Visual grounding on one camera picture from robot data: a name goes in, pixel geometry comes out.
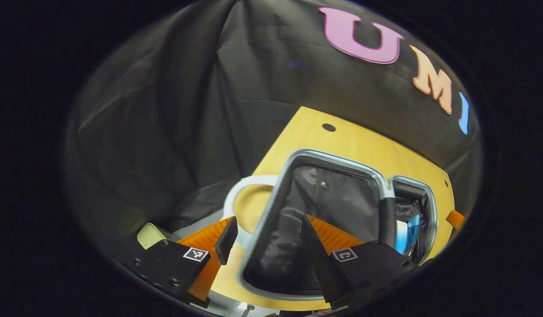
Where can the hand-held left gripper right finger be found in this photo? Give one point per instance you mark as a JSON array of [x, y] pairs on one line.
[[317, 259]]

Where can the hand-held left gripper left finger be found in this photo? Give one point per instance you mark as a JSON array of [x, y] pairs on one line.
[[226, 240]]

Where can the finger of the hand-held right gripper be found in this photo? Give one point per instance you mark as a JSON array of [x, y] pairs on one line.
[[455, 219]]

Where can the blue skin care bottle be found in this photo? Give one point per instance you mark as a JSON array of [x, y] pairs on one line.
[[413, 233]]

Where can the light blue suitcase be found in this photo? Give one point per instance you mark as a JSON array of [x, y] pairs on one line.
[[319, 198]]

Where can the beige box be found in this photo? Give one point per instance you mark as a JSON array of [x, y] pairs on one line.
[[152, 233]]

